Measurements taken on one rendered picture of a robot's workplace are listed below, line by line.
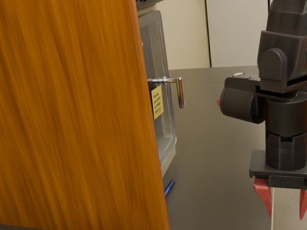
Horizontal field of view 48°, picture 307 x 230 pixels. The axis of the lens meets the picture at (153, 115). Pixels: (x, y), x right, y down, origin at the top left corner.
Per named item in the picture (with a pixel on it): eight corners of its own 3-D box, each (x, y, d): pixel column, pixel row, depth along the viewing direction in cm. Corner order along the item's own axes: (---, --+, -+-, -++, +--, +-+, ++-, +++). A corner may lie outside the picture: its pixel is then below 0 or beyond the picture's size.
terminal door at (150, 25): (140, 198, 83) (109, 28, 69) (175, 140, 109) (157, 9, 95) (143, 198, 83) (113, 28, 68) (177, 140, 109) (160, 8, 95)
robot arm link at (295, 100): (294, 98, 44) (317, 85, 47) (249, 90, 49) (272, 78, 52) (293, 146, 47) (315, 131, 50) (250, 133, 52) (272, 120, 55)
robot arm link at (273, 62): (283, 49, 42) (319, 42, 47) (211, 44, 51) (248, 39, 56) (277, 142, 46) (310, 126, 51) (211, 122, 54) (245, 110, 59)
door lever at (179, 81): (169, 106, 102) (166, 109, 99) (165, 75, 98) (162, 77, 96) (187, 106, 100) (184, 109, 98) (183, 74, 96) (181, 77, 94)
